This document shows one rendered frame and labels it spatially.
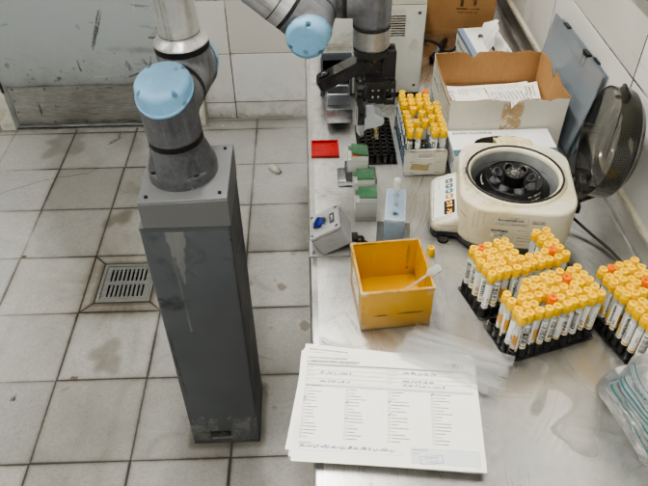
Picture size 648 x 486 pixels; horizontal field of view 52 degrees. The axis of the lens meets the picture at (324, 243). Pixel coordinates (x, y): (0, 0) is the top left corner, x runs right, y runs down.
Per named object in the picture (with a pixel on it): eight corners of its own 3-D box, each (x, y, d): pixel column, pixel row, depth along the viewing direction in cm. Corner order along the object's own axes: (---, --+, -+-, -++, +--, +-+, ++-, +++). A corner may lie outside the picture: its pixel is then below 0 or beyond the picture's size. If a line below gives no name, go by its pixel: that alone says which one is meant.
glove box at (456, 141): (444, 155, 163) (448, 121, 157) (541, 152, 164) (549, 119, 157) (452, 186, 154) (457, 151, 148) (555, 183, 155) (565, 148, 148)
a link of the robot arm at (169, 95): (138, 148, 137) (120, 91, 127) (158, 112, 146) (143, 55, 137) (194, 150, 135) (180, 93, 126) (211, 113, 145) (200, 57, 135)
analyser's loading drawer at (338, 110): (324, 83, 186) (323, 67, 183) (347, 83, 186) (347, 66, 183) (326, 123, 171) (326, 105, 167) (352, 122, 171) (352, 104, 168)
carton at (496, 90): (427, 102, 182) (433, 50, 172) (532, 99, 182) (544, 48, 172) (442, 154, 164) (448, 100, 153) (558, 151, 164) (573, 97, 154)
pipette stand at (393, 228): (377, 224, 145) (379, 187, 138) (409, 226, 144) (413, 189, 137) (374, 256, 137) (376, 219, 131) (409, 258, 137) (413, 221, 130)
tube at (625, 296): (615, 338, 120) (633, 297, 113) (606, 337, 120) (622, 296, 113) (613, 332, 121) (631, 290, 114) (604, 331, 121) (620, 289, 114)
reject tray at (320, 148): (310, 143, 168) (310, 140, 168) (337, 142, 168) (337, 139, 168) (311, 158, 163) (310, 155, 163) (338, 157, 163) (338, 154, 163)
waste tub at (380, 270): (349, 280, 132) (349, 243, 125) (416, 274, 133) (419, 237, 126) (359, 332, 122) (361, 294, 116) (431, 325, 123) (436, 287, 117)
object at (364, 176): (352, 192, 153) (352, 168, 149) (372, 191, 153) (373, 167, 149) (353, 202, 150) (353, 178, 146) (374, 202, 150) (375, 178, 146)
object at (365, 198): (353, 209, 148) (354, 185, 144) (375, 209, 148) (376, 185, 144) (355, 222, 145) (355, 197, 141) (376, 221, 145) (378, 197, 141)
